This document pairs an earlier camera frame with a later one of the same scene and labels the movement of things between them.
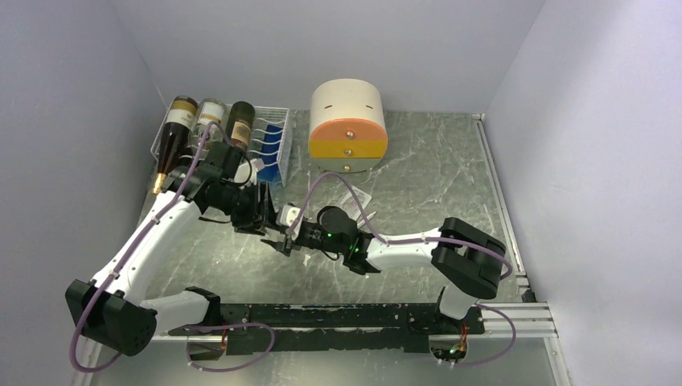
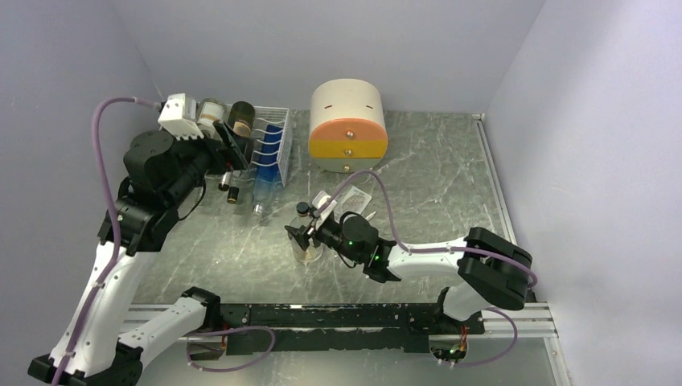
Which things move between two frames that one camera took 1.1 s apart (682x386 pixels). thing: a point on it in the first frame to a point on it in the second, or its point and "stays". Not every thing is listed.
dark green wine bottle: [239, 126] stays
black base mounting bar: [277, 328] stays
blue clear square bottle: [269, 170] stays
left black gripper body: [244, 204] to [203, 157]
